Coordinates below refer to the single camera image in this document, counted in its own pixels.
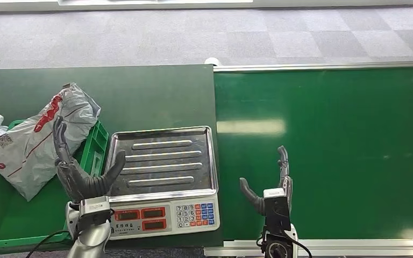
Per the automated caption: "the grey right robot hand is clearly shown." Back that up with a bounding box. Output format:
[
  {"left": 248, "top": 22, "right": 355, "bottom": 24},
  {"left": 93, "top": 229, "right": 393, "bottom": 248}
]
[{"left": 239, "top": 145, "right": 294, "bottom": 217}]

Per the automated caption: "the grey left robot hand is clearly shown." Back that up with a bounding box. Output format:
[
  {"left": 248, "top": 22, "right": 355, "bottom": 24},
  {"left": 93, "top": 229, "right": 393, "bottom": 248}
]
[{"left": 52, "top": 115, "right": 127, "bottom": 203}]

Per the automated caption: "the grey package bag red print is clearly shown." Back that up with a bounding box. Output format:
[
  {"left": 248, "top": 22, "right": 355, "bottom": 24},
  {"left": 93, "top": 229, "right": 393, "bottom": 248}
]
[{"left": 0, "top": 82, "right": 102, "bottom": 202}]

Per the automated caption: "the green conveyor belt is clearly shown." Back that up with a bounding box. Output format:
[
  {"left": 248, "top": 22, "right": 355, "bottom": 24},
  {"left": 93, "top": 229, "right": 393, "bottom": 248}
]
[{"left": 213, "top": 67, "right": 413, "bottom": 241}]

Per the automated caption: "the white conveyor roller end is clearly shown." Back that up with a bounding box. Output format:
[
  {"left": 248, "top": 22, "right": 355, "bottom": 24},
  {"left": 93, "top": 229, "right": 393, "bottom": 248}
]
[{"left": 204, "top": 56, "right": 224, "bottom": 68}]

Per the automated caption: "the white electronic scale body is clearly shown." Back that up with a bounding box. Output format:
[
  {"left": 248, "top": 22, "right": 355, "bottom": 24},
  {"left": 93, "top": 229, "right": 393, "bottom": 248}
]
[{"left": 106, "top": 193, "right": 221, "bottom": 240}]

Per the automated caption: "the green plastic crate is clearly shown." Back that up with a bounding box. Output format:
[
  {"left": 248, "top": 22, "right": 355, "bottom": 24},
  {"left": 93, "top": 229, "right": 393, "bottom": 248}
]
[{"left": 0, "top": 119, "right": 110, "bottom": 252}]

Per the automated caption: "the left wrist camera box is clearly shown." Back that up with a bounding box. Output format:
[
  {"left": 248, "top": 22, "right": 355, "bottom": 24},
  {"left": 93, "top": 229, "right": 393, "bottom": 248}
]
[{"left": 79, "top": 196, "right": 112, "bottom": 226}]

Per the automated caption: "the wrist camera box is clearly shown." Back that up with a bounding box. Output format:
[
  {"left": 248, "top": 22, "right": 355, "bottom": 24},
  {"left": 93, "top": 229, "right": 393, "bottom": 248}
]
[
  {"left": 79, "top": 196, "right": 112, "bottom": 226},
  {"left": 262, "top": 188, "right": 293, "bottom": 233}
]

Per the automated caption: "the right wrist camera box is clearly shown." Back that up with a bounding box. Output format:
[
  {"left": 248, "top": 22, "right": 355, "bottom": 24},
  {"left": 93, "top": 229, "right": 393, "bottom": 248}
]
[{"left": 262, "top": 188, "right": 293, "bottom": 233}]

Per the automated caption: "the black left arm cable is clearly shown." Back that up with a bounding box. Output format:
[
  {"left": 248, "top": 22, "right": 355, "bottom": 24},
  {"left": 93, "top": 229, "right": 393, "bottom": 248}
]
[{"left": 25, "top": 230, "right": 73, "bottom": 258}]

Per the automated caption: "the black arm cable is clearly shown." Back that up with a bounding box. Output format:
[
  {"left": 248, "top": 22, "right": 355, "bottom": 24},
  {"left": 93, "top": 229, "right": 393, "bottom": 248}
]
[
  {"left": 25, "top": 230, "right": 73, "bottom": 258},
  {"left": 291, "top": 238, "right": 313, "bottom": 258}
]

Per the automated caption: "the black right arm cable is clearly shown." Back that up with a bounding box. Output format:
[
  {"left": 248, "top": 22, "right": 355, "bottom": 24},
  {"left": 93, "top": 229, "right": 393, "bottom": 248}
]
[{"left": 291, "top": 238, "right": 313, "bottom": 258}]

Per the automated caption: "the aluminium conveyor side rail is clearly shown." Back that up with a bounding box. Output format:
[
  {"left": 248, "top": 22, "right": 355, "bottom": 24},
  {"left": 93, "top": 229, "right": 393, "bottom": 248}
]
[
  {"left": 203, "top": 239, "right": 413, "bottom": 258},
  {"left": 213, "top": 60, "right": 413, "bottom": 73}
]

